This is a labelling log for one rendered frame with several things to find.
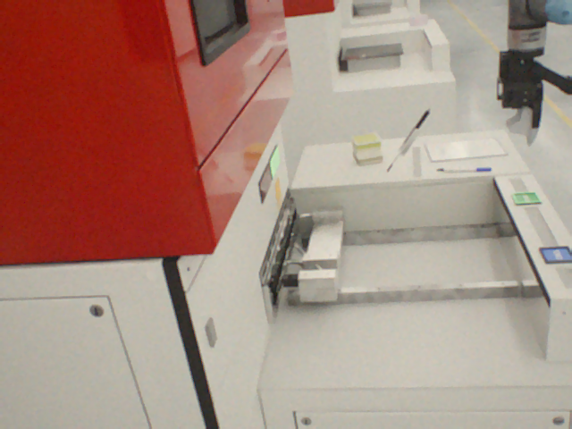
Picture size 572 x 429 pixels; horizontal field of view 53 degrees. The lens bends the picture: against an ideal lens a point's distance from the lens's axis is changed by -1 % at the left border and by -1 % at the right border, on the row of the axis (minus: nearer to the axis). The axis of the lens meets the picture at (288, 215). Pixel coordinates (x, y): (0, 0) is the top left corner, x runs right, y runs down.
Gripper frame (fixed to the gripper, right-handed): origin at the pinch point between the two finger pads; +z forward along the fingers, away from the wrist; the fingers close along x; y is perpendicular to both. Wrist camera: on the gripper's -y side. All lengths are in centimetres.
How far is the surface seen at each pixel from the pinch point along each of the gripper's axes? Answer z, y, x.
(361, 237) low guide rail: 26.4, 40.0, -8.0
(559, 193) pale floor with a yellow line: 110, -67, -206
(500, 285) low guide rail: 25.7, 9.5, 18.6
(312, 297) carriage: 24, 50, 22
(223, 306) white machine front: 4, 59, 54
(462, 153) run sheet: 13.8, 11.1, -31.1
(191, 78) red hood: -33, 54, 61
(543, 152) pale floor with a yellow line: 110, -75, -275
